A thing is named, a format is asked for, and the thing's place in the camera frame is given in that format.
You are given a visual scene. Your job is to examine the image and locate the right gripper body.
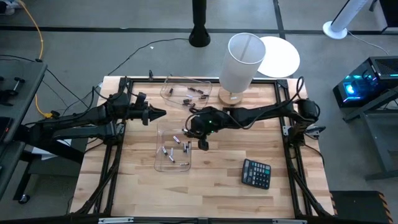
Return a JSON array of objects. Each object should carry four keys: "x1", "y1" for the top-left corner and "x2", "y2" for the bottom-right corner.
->
[{"x1": 189, "y1": 106, "x2": 224, "y2": 141}]

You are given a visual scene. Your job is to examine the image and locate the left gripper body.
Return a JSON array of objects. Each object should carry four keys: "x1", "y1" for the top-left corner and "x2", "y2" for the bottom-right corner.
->
[{"x1": 132, "y1": 103, "x2": 151, "y2": 128}]

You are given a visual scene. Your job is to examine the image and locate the clear plastic bin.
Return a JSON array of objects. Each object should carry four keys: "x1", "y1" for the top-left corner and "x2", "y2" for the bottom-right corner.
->
[
  {"x1": 159, "y1": 75, "x2": 213, "y2": 110},
  {"x1": 153, "y1": 119, "x2": 193, "y2": 173}
]

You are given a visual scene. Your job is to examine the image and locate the white shade wooden base lamp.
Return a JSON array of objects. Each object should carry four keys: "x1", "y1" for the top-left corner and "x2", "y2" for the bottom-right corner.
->
[{"x1": 218, "y1": 32, "x2": 267, "y2": 106}]

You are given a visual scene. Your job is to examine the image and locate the black desktop calculator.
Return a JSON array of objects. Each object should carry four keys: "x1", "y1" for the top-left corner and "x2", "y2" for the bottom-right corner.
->
[{"x1": 241, "y1": 158, "x2": 272, "y2": 190}]

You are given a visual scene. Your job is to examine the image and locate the white paper sheet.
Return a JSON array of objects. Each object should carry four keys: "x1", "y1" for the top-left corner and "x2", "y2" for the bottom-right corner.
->
[{"x1": 30, "y1": 138, "x2": 73, "y2": 162}]

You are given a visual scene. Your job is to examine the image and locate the black pole stand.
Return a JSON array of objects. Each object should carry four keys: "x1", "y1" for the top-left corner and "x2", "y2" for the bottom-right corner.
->
[{"x1": 188, "y1": 0, "x2": 211, "y2": 49}]

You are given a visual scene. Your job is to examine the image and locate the white round side table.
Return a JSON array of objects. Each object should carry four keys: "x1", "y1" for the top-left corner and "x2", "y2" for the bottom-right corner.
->
[{"x1": 257, "y1": 35, "x2": 301, "y2": 79}]

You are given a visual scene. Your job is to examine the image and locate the grey desk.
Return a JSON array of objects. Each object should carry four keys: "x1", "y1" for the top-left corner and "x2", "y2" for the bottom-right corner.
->
[{"x1": 0, "y1": 60, "x2": 49, "y2": 200}]

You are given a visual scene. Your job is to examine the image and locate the black yellow-striped platform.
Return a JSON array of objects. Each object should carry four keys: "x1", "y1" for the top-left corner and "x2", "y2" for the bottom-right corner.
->
[{"x1": 328, "y1": 190, "x2": 395, "y2": 224}]

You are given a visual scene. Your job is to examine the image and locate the black computer RGB lights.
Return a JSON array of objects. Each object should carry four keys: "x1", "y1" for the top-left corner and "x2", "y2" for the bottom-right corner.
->
[{"x1": 332, "y1": 55, "x2": 398, "y2": 109}]

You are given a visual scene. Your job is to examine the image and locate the black cabinet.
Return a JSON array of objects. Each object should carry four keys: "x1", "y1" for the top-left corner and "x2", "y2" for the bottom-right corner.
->
[{"x1": 369, "y1": 0, "x2": 398, "y2": 34}]

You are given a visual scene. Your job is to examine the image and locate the black floor cable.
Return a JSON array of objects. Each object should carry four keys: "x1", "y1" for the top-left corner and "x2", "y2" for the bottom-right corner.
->
[{"x1": 106, "y1": 37, "x2": 190, "y2": 77}]

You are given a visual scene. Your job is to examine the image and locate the yellow cable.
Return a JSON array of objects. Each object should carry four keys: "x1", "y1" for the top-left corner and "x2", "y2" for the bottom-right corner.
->
[{"x1": 17, "y1": 0, "x2": 54, "y2": 119}]

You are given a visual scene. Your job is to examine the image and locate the white fan cable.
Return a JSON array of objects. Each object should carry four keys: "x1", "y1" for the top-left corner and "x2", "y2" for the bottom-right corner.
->
[{"x1": 346, "y1": 30, "x2": 390, "y2": 55}]

